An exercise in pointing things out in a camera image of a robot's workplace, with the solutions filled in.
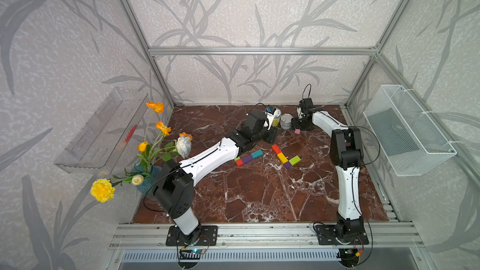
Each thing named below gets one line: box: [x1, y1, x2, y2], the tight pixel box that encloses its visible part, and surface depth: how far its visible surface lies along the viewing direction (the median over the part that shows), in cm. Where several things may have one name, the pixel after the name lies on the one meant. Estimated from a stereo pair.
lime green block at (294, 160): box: [288, 155, 302, 166], surface depth 97 cm
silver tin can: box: [280, 113, 294, 130], surface depth 109 cm
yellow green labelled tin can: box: [272, 106, 282, 127], surface depth 110 cm
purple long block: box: [241, 153, 254, 164], surface depth 98 cm
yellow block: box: [276, 152, 289, 164], surface depth 98 cm
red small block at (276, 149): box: [271, 143, 282, 155], surface depth 101 cm
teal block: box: [250, 149, 264, 159], surface depth 100 cm
